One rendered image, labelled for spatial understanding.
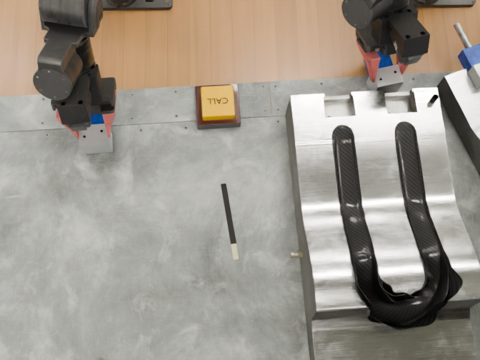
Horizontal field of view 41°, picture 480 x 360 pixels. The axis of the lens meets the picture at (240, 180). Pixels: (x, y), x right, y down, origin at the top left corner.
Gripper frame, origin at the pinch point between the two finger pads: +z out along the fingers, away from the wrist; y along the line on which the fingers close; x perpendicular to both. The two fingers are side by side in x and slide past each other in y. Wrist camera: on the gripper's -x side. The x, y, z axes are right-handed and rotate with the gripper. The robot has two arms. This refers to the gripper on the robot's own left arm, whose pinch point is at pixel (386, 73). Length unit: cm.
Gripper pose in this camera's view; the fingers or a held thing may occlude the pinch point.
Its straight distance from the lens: 121.4
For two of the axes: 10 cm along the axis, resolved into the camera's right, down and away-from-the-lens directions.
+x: -2.2, -6.8, 7.0
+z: 1.0, 7.0, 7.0
